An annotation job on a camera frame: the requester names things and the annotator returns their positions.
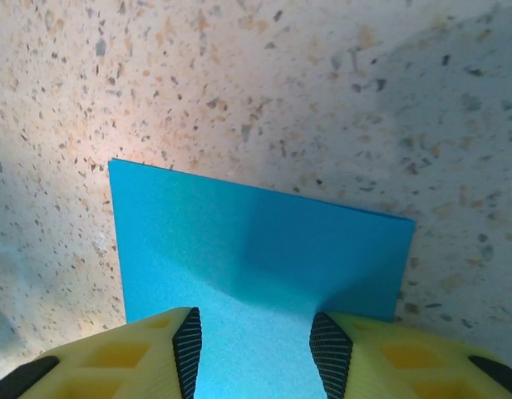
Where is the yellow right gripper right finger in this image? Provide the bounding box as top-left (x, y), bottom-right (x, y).
top-left (308, 311), bottom-right (512, 399)

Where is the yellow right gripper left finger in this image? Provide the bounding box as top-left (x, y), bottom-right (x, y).
top-left (0, 306), bottom-right (204, 399)

